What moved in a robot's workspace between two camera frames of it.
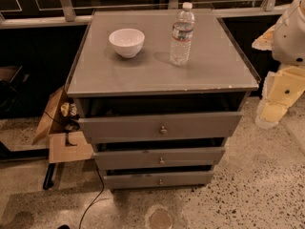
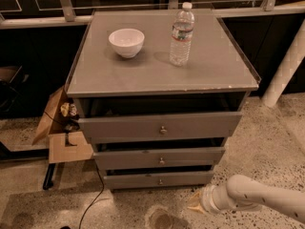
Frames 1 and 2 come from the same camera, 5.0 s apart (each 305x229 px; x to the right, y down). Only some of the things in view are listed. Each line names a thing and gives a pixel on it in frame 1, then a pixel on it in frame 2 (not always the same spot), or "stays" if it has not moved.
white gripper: x=290 y=38 -> x=208 y=197
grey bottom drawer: x=160 y=179 stays
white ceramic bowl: x=127 y=42 stays
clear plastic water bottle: x=182 y=35 stays
